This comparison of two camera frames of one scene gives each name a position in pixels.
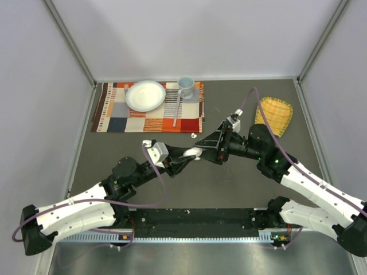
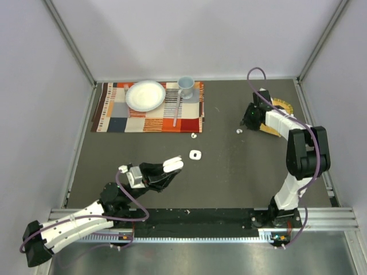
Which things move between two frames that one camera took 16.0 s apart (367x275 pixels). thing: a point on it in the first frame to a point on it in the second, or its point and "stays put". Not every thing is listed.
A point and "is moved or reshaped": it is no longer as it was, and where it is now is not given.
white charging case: (194, 151) is moved or reshaped
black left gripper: (174, 164) to (153, 178)
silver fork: (125, 87) stays put
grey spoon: (180, 93) stays put
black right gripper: (214, 140) to (246, 121)
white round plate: (145, 95) stays put
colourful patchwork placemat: (112, 113) stays put
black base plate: (208, 222) stays put
